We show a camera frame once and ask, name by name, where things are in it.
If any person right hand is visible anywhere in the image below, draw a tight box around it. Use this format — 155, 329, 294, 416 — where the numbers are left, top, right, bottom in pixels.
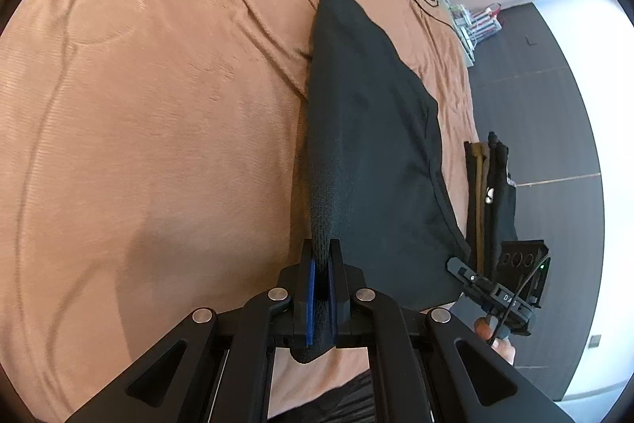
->
474, 318, 516, 365

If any brown fleece blanket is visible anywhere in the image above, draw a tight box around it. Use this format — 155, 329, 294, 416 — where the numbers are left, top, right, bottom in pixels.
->
1, 0, 476, 422

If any white bedside table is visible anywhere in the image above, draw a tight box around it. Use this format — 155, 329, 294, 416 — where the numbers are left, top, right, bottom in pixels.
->
439, 0, 476, 68

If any black sleeveless shirt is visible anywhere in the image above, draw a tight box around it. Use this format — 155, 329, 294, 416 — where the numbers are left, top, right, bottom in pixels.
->
293, 0, 470, 364

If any stack of folded clothes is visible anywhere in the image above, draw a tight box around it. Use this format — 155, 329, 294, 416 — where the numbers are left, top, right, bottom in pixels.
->
464, 132, 518, 279

